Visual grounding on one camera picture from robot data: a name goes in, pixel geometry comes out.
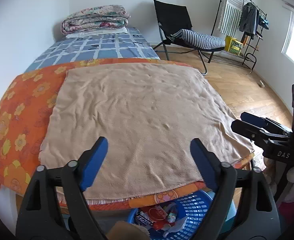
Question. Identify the striped seat cushion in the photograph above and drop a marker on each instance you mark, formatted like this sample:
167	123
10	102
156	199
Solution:
198	40

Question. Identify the orange floral bed sheet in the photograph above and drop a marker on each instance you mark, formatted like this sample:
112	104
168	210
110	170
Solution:
25	111

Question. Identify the blue perforated plastic basket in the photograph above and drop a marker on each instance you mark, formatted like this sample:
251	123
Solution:
194	206

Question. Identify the striped towel on rack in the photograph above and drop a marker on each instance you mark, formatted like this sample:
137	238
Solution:
230	16

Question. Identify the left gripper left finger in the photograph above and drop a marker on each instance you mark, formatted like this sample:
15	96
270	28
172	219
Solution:
54	206

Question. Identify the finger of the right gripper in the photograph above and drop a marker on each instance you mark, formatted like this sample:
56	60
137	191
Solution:
250	131
265	123

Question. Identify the black folding chair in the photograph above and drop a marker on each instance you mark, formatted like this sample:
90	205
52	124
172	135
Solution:
175	27

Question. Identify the dark jacket on rack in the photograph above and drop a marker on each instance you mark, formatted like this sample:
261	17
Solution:
249	20

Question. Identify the black clothes rack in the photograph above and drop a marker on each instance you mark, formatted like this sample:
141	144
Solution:
247	58

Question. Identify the yellow crate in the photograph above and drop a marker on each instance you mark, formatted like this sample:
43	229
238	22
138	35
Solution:
232	45

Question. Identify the folded floral quilt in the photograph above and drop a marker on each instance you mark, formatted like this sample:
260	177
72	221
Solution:
102	17

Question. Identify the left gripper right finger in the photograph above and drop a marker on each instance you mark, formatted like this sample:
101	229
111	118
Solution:
256	216

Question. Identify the blue checkered bed sheet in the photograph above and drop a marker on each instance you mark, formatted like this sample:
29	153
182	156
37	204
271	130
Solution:
131	44

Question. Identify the white plastic wrapper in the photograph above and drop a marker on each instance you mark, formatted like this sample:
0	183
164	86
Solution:
176	227

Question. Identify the beige fleece blanket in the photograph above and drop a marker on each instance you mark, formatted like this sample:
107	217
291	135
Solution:
149	113

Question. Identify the right hand in glove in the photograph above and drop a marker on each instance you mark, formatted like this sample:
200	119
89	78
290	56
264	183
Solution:
292	182

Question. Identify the red tissue pack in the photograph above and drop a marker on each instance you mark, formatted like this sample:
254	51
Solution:
154	216

